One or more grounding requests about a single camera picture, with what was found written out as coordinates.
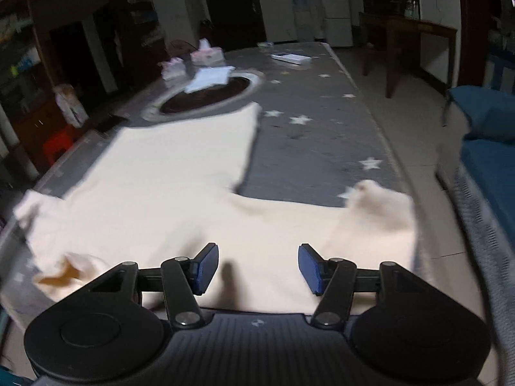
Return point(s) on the white paper bag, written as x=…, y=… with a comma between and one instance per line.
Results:
x=70, y=106

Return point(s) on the white crumpled paper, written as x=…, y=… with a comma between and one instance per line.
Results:
x=208, y=77

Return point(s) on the pink tissue box left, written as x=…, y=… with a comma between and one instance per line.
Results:
x=173, y=69

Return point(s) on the pink tissue box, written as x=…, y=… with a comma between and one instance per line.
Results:
x=173, y=69
x=206, y=55

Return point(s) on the white refrigerator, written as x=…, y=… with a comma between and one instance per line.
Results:
x=338, y=22

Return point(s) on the blue sofa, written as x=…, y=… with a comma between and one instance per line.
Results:
x=487, y=152

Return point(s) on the round table hotplate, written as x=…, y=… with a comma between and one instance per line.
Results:
x=176, y=103

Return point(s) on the pink tissue box right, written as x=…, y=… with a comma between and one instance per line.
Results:
x=206, y=55

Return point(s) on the water dispenser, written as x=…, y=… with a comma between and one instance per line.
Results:
x=303, y=20

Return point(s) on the grey star tablecloth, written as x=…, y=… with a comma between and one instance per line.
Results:
x=309, y=163

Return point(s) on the cream white garment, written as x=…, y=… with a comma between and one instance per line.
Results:
x=170, y=189

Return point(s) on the dark wooden side table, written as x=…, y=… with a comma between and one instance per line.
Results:
x=399, y=42

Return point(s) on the flat white box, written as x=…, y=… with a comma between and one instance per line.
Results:
x=291, y=58

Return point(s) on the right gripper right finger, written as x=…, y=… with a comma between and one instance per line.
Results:
x=332, y=281

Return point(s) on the red plastic stool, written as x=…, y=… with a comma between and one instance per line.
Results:
x=61, y=142

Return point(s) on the black smartphone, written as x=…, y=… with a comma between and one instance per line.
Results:
x=108, y=123

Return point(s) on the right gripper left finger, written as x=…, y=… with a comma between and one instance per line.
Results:
x=183, y=279

